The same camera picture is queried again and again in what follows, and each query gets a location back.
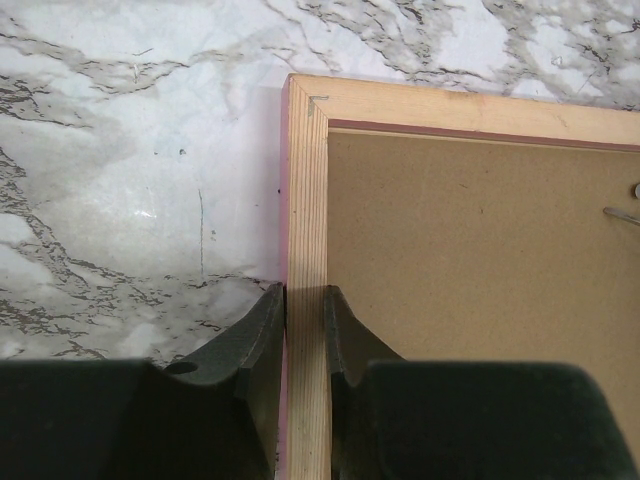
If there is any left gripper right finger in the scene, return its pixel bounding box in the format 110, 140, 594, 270
324, 286, 639, 479

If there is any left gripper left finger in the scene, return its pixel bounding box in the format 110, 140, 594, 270
1, 284, 284, 479

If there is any pink picture frame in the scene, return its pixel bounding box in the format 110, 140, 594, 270
281, 74, 639, 479

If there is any clear tester screwdriver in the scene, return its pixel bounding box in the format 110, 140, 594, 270
603, 207, 640, 226

